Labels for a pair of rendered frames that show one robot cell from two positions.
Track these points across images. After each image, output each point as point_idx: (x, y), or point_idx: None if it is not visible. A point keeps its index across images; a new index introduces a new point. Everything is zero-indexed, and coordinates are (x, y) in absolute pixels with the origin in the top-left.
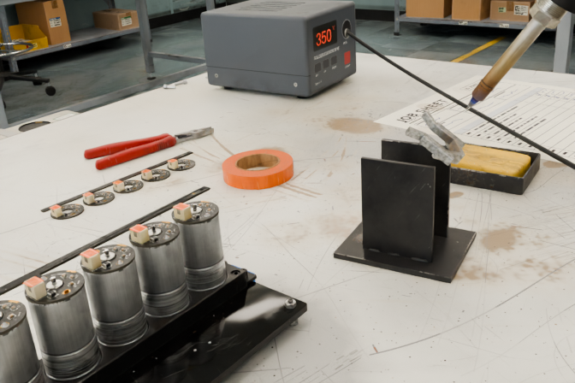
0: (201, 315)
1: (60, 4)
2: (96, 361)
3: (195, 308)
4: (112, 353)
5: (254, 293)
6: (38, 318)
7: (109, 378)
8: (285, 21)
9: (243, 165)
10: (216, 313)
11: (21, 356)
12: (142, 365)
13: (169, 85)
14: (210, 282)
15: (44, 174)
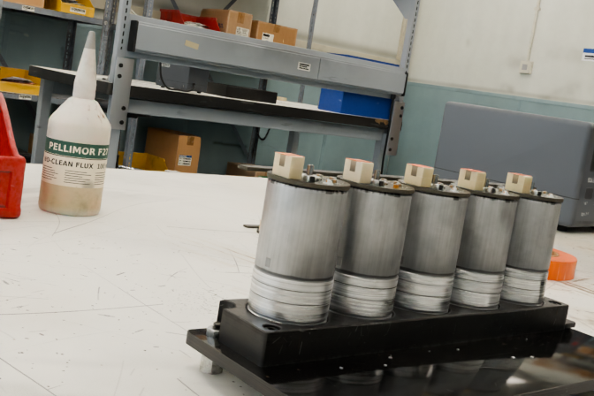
0: (510, 332)
1: (196, 142)
2: (391, 311)
3: (508, 315)
4: (407, 315)
5: (578, 337)
6: (351, 210)
7: (399, 343)
8: (561, 125)
9: None
10: (529, 338)
11: (331, 237)
12: (439, 349)
13: None
14: (527, 294)
15: (240, 205)
